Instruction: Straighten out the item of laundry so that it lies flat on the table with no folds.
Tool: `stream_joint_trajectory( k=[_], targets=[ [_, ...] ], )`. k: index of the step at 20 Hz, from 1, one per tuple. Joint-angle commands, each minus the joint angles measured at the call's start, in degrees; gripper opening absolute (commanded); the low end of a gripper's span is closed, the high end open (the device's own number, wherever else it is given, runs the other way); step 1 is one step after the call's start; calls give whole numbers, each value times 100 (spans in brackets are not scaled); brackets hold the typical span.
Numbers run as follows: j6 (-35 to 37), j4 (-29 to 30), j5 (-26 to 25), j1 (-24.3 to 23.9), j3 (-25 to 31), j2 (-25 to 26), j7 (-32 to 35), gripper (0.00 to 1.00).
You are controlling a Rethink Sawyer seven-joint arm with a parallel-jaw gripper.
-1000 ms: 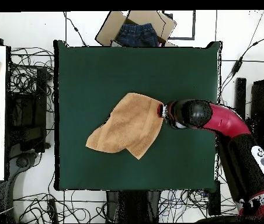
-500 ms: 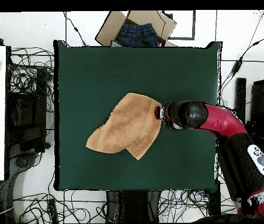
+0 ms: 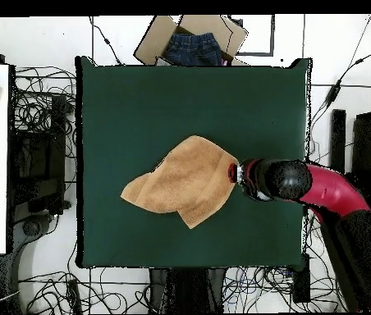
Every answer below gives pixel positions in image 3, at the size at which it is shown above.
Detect orange terry towel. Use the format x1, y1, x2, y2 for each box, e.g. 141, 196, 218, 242
120, 135, 240, 230

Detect black equipment stand with cables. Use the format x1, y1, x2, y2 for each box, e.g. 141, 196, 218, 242
328, 109, 371, 211
9, 94, 71, 237

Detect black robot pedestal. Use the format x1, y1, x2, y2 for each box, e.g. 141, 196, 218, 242
149, 267, 227, 314

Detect blue denim jeans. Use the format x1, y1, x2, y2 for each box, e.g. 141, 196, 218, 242
163, 32, 223, 66

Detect brown cardboard box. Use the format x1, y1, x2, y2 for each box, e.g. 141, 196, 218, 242
133, 14, 249, 66

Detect dark green table cloth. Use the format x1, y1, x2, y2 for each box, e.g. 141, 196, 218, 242
75, 56, 312, 269

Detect black power strip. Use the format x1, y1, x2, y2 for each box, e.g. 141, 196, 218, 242
291, 253, 311, 304

